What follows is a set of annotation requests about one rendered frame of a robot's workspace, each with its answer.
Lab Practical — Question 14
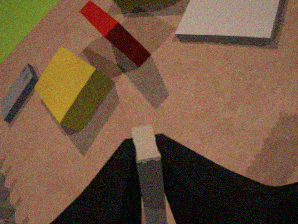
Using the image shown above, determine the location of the red rectangular block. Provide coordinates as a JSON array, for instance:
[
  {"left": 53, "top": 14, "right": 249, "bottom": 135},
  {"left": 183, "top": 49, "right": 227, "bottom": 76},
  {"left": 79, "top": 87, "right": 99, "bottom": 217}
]
[{"left": 80, "top": 0, "right": 152, "bottom": 67}]

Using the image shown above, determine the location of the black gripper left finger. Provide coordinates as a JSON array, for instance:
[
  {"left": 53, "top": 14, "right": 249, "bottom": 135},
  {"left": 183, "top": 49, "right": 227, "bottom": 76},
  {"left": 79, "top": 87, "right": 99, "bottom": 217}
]
[{"left": 52, "top": 137, "right": 141, "bottom": 224}]

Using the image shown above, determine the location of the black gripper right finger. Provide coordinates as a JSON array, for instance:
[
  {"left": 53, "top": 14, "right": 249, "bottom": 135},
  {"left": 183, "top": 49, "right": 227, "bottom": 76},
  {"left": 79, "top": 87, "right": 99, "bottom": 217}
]
[{"left": 154, "top": 133, "right": 298, "bottom": 224}]

